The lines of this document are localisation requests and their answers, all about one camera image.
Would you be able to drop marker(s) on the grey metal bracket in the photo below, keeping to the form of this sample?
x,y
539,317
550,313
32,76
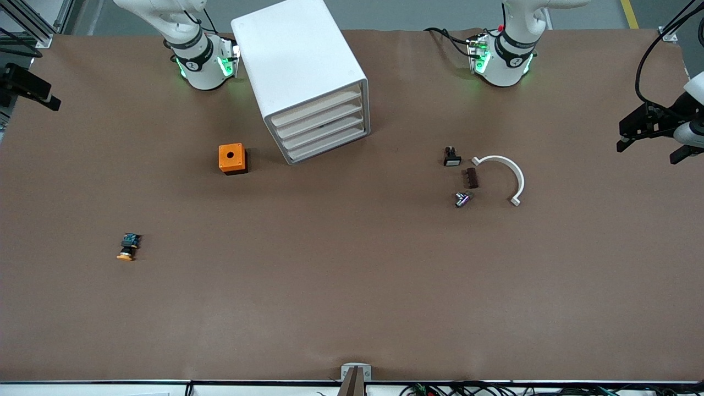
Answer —
x,y
366,372

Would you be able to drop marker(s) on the white plastic drawer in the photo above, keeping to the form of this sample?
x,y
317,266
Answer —
x,y
324,147
322,136
319,124
316,113

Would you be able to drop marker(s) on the orange box with hole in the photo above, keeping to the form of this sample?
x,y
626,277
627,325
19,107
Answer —
x,y
224,163

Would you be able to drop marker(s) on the orange push button switch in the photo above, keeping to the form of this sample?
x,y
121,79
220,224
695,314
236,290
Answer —
x,y
127,254

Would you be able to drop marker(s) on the silver metal fitting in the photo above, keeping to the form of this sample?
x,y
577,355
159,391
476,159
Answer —
x,y
462,200

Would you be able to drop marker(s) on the white drawer cabinet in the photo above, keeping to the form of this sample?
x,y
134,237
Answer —
x,y
297,55

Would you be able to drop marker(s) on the white curved plastic arc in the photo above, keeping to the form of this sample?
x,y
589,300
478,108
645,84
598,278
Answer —
x,y
520,179

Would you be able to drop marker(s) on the brown bar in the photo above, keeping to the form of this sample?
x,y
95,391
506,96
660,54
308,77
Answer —
x,y
352,385

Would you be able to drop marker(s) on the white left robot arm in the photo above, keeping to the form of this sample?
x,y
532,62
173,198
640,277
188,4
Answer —
x,y
509,66

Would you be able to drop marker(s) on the brown terminal block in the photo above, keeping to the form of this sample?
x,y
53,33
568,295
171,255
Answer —
x,y
471,179

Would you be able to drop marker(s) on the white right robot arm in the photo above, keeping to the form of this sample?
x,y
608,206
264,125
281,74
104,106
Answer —
x,y
201,69

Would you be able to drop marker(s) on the black switch white face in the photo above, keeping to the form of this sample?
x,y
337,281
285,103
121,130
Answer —
x,y
452,160

